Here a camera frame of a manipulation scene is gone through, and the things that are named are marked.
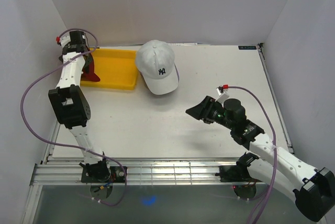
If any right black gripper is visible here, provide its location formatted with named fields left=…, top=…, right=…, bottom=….
left=185, top=96, right=234, bottom=130

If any red baseball cap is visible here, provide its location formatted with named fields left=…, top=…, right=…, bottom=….
left=82, top=54, right=101, bottom=82

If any white baseball cap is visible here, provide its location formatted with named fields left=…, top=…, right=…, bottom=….
left=135, top=40, right=179, bottom=95

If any purple visor cap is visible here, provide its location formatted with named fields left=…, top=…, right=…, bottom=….
left=139, top=64, right=180, bottom=82

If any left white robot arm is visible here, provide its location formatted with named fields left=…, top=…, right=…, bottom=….
left=48, top=30, right=111, bottom=182

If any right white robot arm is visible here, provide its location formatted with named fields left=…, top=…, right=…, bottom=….
left=185, top=96, right=334, bottom=222

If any yellow plastic tray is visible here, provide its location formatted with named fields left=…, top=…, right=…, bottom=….
left=81, top=49, right=139, bottom=91

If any blue table label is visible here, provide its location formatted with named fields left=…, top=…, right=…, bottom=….
left=238, top=46, right=257, bottom=50

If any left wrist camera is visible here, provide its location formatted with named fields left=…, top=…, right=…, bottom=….
left=56, top=30, right=86, bottom=47

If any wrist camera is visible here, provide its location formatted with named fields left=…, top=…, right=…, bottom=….
left=216, top=84, right=229, bottom=104
left=56, top=30, right=86, bottom=47

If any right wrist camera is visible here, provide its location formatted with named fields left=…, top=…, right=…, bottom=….
left=216, top=84, right=229, bottom=104

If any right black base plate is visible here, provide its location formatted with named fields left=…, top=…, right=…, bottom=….
left=215, top=164, right=254, bottom=182

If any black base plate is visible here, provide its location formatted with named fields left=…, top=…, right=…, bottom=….
left=215, top=164, right=254, bottom=182
left=80, top=166, right=128, bottom=183

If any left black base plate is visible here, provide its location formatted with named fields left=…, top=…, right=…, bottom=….
left=80, top=166, right=128, bottom=183

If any aluminium frame rail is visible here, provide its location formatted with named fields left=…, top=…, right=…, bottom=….
left=20, top=160, right=328, bottom=224

